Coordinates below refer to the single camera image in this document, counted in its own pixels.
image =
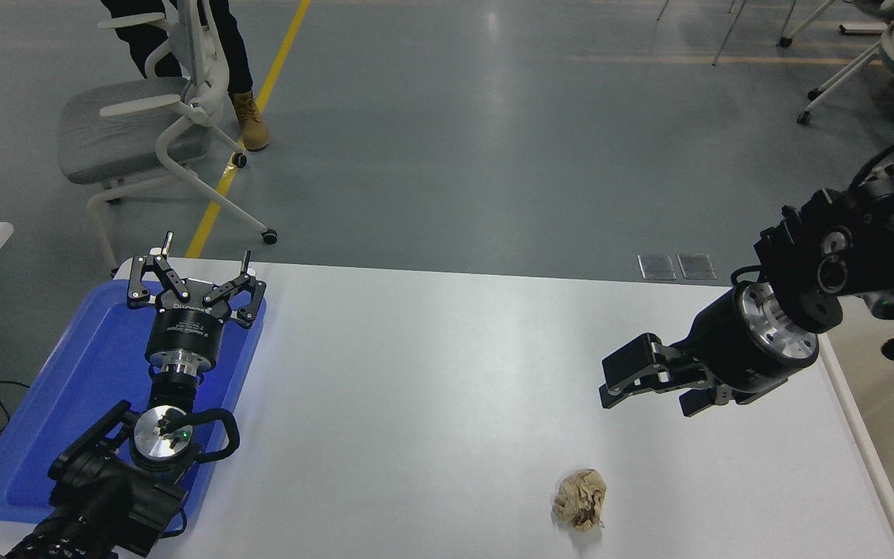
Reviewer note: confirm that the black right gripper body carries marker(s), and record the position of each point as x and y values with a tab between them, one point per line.
726	341

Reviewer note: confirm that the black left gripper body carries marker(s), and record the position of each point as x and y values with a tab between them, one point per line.
187	330

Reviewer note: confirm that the tan paper ball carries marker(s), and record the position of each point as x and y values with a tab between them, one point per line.
580	501

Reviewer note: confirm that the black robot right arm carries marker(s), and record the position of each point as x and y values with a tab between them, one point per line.
874	241

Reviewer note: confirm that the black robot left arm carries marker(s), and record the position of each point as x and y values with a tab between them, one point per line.
105	497

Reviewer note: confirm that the metal floor socket plate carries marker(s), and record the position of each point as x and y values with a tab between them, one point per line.
697	266
656	266

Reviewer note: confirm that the blue plastic tray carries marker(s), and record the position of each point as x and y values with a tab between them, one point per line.
82	373

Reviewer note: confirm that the white grey office chair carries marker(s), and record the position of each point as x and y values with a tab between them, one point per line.
105	128

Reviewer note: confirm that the person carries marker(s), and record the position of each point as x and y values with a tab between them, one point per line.
233	54

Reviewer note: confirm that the white chair leg with caster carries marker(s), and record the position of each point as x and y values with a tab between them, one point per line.
784	41

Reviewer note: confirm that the thin grey metal leg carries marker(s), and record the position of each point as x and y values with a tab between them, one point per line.
731	31

